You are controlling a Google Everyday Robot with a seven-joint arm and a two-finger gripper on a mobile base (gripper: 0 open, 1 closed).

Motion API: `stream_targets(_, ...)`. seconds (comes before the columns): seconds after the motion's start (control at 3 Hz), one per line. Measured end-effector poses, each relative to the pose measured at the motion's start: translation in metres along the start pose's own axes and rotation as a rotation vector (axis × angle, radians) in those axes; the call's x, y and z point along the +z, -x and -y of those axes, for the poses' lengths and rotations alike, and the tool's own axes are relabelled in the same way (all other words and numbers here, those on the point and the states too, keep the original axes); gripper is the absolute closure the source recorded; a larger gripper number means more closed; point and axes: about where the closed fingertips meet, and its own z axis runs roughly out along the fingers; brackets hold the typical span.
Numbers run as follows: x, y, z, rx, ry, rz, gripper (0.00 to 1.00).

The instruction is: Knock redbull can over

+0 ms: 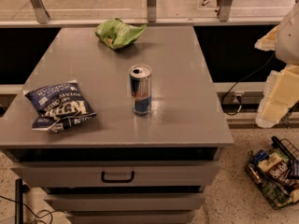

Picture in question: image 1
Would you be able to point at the green chip bag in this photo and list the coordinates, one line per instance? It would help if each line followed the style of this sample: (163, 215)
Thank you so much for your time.
(117, 34)

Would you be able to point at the gray drawer cabinet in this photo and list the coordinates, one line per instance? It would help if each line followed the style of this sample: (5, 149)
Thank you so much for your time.
(174, 150)

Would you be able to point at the black stand pole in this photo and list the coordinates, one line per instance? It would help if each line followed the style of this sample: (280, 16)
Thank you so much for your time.
(19, 202)

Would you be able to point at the blue chip bag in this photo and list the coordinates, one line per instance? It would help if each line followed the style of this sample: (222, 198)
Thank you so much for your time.
(59, 107)

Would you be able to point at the cream snack packet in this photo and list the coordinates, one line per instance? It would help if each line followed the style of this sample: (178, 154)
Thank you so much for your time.
(266, 165)

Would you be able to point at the brown snack bag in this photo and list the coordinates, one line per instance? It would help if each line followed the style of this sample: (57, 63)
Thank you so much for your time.
(279, 173)

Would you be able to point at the black wire basket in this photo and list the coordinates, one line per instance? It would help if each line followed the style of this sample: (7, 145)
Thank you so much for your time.
(278, 196)

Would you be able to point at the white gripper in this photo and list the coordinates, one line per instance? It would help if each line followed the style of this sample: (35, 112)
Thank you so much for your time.
(289, 39)

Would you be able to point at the Red Bull can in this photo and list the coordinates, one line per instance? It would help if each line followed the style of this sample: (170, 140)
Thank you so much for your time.
(140, 83)

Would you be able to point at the blue snack pack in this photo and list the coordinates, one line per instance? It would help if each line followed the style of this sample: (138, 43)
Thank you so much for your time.
(258, 157)

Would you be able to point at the black drawer handle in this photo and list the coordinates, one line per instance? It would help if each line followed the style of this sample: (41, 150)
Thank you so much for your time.
(117, 178)

